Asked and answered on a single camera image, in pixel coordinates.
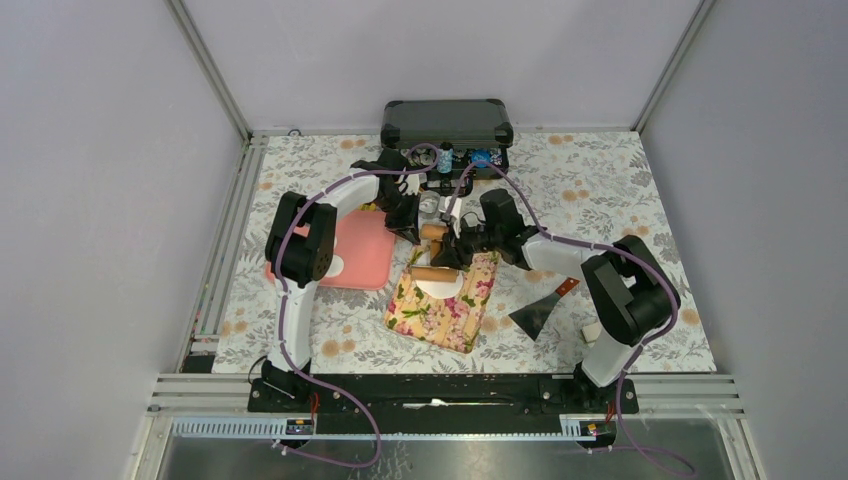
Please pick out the white green eraser block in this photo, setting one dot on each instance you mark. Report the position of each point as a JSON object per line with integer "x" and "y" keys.
{"x": 590, "y": 333}

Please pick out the floral yellow tray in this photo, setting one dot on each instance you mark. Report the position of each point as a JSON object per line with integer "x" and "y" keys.
{"x": 452, "y": 322}

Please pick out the white dough wrapper lower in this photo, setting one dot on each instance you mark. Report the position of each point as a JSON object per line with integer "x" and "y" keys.
{"x": 336, "y": 267}

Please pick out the blue white chip stack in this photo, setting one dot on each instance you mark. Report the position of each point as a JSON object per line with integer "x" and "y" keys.
{"x": 445, "y": 158}

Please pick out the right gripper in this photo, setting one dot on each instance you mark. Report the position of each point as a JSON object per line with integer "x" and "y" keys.
{"x": 452, "y": 255}

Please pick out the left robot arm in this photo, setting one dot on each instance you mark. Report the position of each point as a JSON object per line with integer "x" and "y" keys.
{"x": 300, "y": 247}

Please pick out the pink plastic tray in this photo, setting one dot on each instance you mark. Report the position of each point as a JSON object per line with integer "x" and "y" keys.
{"x": 367, "y": 249}

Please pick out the blue small blind button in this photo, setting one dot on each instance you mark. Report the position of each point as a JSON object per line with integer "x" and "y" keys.
{"x": 480, "y": 158}

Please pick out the black poker chip case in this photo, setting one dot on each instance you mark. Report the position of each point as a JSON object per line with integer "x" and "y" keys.
{"x": 418, "y": 127}

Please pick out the white dough ball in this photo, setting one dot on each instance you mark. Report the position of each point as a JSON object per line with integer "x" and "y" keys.
{"x": 439, "y": 289}

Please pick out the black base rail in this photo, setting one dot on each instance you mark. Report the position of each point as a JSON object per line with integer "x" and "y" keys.
{"x": 431, "y": 404}

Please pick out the wooden double-ended rolling pin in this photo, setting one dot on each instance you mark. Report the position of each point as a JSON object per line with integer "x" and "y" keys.
{"x": 429, "y": 272}

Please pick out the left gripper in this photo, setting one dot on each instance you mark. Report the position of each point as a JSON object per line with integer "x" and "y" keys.
{"x": 407, "y": 227}

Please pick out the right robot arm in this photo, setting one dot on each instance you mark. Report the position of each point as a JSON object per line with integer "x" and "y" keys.
{"x": 634, "y": 299}

